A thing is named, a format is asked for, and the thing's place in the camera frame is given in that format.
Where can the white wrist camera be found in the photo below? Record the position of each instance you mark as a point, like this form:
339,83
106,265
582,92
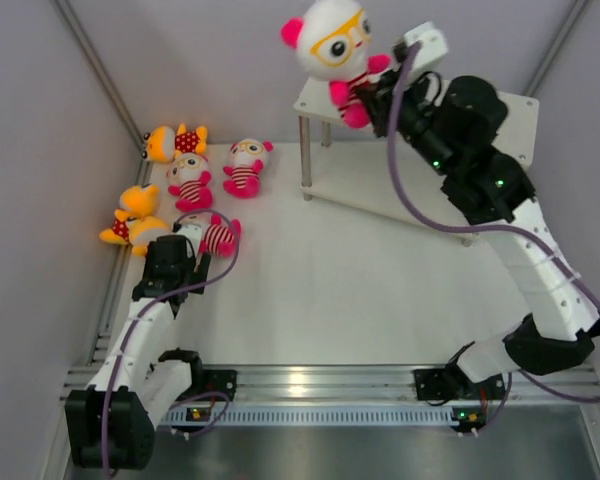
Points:
192,232
432,48

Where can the pink panda plush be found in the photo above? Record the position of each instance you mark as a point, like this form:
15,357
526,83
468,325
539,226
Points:
331,42
218,239
189,177
247,159

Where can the orange plush left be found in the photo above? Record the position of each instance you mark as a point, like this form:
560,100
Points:
135,223

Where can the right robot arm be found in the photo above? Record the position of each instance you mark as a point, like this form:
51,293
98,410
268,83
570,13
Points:
563,320

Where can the orange plush rear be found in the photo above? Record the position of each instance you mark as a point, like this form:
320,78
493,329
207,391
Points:
165,144

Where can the aluminium left frame rail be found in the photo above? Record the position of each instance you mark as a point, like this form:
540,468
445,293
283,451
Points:
117,289

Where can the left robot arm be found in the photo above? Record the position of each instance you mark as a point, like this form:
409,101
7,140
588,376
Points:
112,422

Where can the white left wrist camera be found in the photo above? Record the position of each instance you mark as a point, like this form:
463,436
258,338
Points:
192,232

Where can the white two-tier shelf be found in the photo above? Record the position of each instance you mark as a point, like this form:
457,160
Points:
468,166

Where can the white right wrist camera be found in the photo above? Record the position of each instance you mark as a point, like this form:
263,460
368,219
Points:
432,48

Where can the orange plush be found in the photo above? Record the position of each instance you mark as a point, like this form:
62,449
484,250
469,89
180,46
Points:
135,223
165,144

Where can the white slotted cable duct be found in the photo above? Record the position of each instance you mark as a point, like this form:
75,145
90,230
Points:
243,415

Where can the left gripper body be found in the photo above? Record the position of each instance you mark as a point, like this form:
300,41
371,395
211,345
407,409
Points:
194,277

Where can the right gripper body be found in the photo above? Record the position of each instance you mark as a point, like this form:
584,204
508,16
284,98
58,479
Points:
416,110

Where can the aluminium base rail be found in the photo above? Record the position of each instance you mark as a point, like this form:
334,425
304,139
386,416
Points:
375,384

